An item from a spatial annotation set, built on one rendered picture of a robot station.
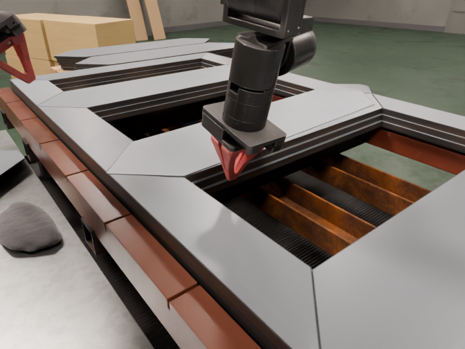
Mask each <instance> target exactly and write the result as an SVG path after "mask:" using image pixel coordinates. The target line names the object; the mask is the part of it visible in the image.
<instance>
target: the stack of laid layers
mask: <svg viewBox="0 0 465 349"><path fill-rule="evenodd" d="M221 65H224V64H220V63H216V62H212V61H209V60H205V59H201V58H200V59H195V60H186V61H181V62H172V63H167V64H158V65H153V66H144V67H139V68H134V69H125V70H119V71H111V72H106V73H97V74H92V75H83V76H78V77H72V78H64V79H59V80H49V81H50V82H51V83H53V84H54V85H55V86H56V87H58V88H60V89H61V90H62V91H71V90H76V89H83V88H88V87H96V86H100V85H105V84H113V83H117V82H125V81H130V80H137V79H142V78H150V77H154V76H159V75H167V74H172V73H180V72H184V71H192V70H197V69H204V68H209V67H214V66H221ZM10 83H11V87H12V91H13V92H14V93H15V94H16V95H17V96H18V97H19V98H20V99H21V100H22V101H23V102H24V104H25V105H26V106H27V107H28V108H29V109H30V110H31V111H32V112H33V113H34V114H35V115H36V116H37V117H38V118H39V119H40V120H41V121H42V122H43V123H44V124H45V126H47V128H49V130H50V131H52V133H54V135H56V137H58V139H59V140H60V141H61V142H63V144H65V146H66V147H67V148H68V149H69V150H70V151H71V152H72V153H73V154H74V155H75V156H76V157H77V158H78V159H79V160H80V161H81V162H82V163H83V164H84V165H85V167H86V168H87V169H88V170H89V171H90V172H91V173H92V174H93V175H94V176H95V177H96V178H97V179H98V180H99V181H100V182H101V183H102V184H103V185H104V186H105V187H106V189H107V190H108V191H109V192H110V193H111V194H112V195H113V196H114V197H115V198H116V199H117V200H118V201H119V202H120V203H121V204H122V205H123V206H124V207H125V208H126V209H127V210H128V211H129V212H130V214H131V215H133V216H134V217H135V218H136V219H137V220H138V221H139V222H140V223H141V224H142V225H143V226H144V227H145V228H146V229H147V231H148V232H149V233H150V234H151V235H152V236H153V237H154V238H155V239H156V240H157V241H158V242H159V243H160V244H161V245H162V246H163V247H164V248H165V249H166V250H167V252H168V253H169V254H170V255H171V256H172V257H173V258H174V259H175V260H176V261H177V262H178V263H179V264H180V265H181V266H182V267H183V268H184V269H185V270H186V271H187V272H188V273H189V274H190V275H191V277H193V279H195V280H196V281H197V282H198V285H200V286H202V288H204V289H205V290H206V291H207V293H208V294H209V295H210V296H211V297H212V298H213V299H214V300H215V301H216V302H217V303H218V304H219V305H220V306H221V307H222V308H223V309H224V310H225V311H226V312H227V313H228V315H229V316H230V317H231V318H232V319H233V320H234V321H235V322H236V323H237V324H238V325H239V326H240V327H241V328H242V329H243V330H244V331H245V332H246V333H247V334H248V335H249V337H250V338H251V339H252V340H253V341H254V342H255V343H256V344H257V345H258V346H259V347H260V348H261V349H290V347H288V346H287V345H286V344H285V343H284V342H283V341H282V340H281V339H280V338H279V337H278V336H277V335H276V334H275V333H274V332H273V331H272V330H270V329H269V328H268V327H267V326H266V325H265V324H264V323H263V322H262V321H261V320H260V319H259V318H258V317H257V316H256V315H254V314H253V313H252V312H251V311H250V310H249V309H248V308H247V307H246V306H245V305H244V304H243V303H242V302H241V301H240V300H239V299H238V298H237V297H236V296H235V295H234V294H233V293H232V292H231V291H230V290H229V289H228V288H227V287H226V286H225V285H223V284H222V283H221V282H220V281H219V280H218V279H217V278H216V277H215V276H214V275H213V274H212V273H211V272H210V271H209V270H208V269H206V268H205V267H204V266H203V265H202V264H201V263H200V262H199V261H198V260H197V259H196V258H195V257H194V256H193V255H192V254H191V253H190V252H189V251H188V250H187V249H186V248H185V247H184V246H183V245H182V244H181V243H180V242H179V241H178V240H177V239H176V238H174V237H173V236H172V235H171V234H170V233H169V232H168V231H167V230H166V229H165V228H164V227H163V226H162V225H161V224H160V223H159V222H157V221H156V220H155V219H154V218H153V217H152V216H151V215H150V214H149V213H148V212H147V211H146V210H145V209H144V208H143V207H142V206H141V205H140V204H139V203H138V202H137V201H136V200H135V199H134V198H133V197H132V196H131V195H130V194H129V193H128V192H126V191H125V190H124V189H123V188H122V187H121V186H120V185H119V184H118V183H117V182H116V181H115V180H114V179H113V178H112V177H110V176H109V175H108V174H107V173H106V172H105V171H104V170H103V169H102V168H101V167H100V166H99V165H98V164H97V163H96V162H95V161H94V160H93V159H92V158H91V157H90V156H89V155H88V154H87V153H86V152H85V151H84V150H83V149H82V148H81V147H80V146H79V145H77V144H76V143H75V142H74V141H73V140H72V139H71V138H70V137H69V136H68V135H67V134H66V133H65V132H64V131H63V130H61V129H60V128H59V127H58V126H57V125H56V124H55V123H54V122H53V121H52V120H51V119H50V118H49V117H48V116H47V115H46V114H45V113H44V112H43V111H42V110H41V109H40V108H39V107H38V106H37V105H36V104H35V103H34V102H33V101H32V100H31V99H29V98H28V97H27V96H26V95H25V94H24V93H23V92H22V91H21V90H20V89H19V88H18V87H17V86H16V85H15V84H13V83H12V82H11V81H10ZM227 86H228V80H227V81H223V82H216V83H212V84H205V85H201V86H198V87H191V88H187V89H180V90H176V91H170V92H166V93H160V94H156V95H151V96H145V97H141V98H134V99H131V100H124V101H120V102H113V103H109V104H105V105H99V106H95V107H88V108H87V109H89V110H91V111H92V112H93V113H94V114H96V115H98V116H99V117H101V118H102V119H103V120H105V121H106V122H109V121H112V120H118V119H121V118H127V117H130V116H136V115H139V114H145V113H149V112H152V111H158V110H162V109H167V108H170V107H176V106H180V105H186V104H189V103H193V102H199V101H202V100H207V99H211V98H217V97H220V96H225V95H226V91H227ZM312 90H315V89H310V88H307V87H303V86H300V85H297V84H292V83H290V82H285V81H282V80H277V83H276V86H275V91H274V93H276V94H279V95H281V96H285V97H287V98H288V97H291V96H296V95H298V94H301V93H305V92H308V91H312ZM365 94H366V96H367V97H368V98H369V99H370V100H371V101H372V102H373V103H374V105H372V106H369V107H366V108H364V109H362V110H359V111H356V112H354V113H352V114H349V115H346V116H343V117H341V118H338V119H336V120H333V121H330V122H328V123H325V124H323V125H319V126H317V127H314V128H312V129H308V130H307V131H304V132H301V133H299V134H296V135H293V136H290V137H288V138H286V139H285V142H284V144H283V145H282V148H281V150H280V151H277V152H274V153H271V152H269V151H268V150H267V149H266V148H264V149H263V150H262V151H261V152H259V153H258V154H257V155H256V156H255V157H254V158H253V159H252V160H251V161H250V162H249V163H248V164H247V165H246V167H245V168H244V169H243V170H242V172H241V173H240V175H239V176H238V178H236V179H234V180H232V181H229V180H227V178H226V175H225V172H224V169H223V167H222V164H221V163H219V164H217V165H214V166H211V167H209V168H206V169H203V170H200V171H198V172H195V173H192V174H189V175H187V176H184V178H186V179H187V180H189V181H191V182H192V183H193V184H194V185H196V186H198V187H199V188H200V189H202V190H203V191H204V192H206V193H208V194H209V195H211V194H213V193H216V192H218V191H220V190H223V189H225V188H228V187H231V186H234V185H235V184H238V183H241V182H243V181H245V180H248V179H251V178H253V177H256V176H258V175H261V174H264V173H265V172H268V171H271V170H274V169H276V168H278V167H281V166H283V165H286V164H288V163H291V162H293V161H296V160H298V159H301V158H304V157H306V156H309V155H311V154H314V153H316V152H319V151H321V150H324V149H326V148H328V147H331V146H333V145H336V144H339V143H342V142H343V141H346V140H349V139H351V138H354V137H356V136H359V135H361V134H364V133H366V132H369V131H372V130H373V129H376V128H379V127H384V128H387V129H390V130H393V131H396V132H400V133H402V134H407V135H409V136H413V137H415V138H420V139H422V140H425V141H428V142H431V143H435V144H437V145H442V146H444V147H448V148H450V149H453V150H457V151H460V152H463V153H465V131H464V130H461V129H457V128H454V127H449V126H446V125H442V124H439V123H434V122H431V121H428V120H424V119H420V118H416V117H414V116H409V115H406V114H401V113H399V112H395V111H391V110H388V109H384V108H382V106H381V105H380V103H379V102H378V101H377V99H376V98H375V97H374V96H373V95H372V94H371V93H365Z"/></svg>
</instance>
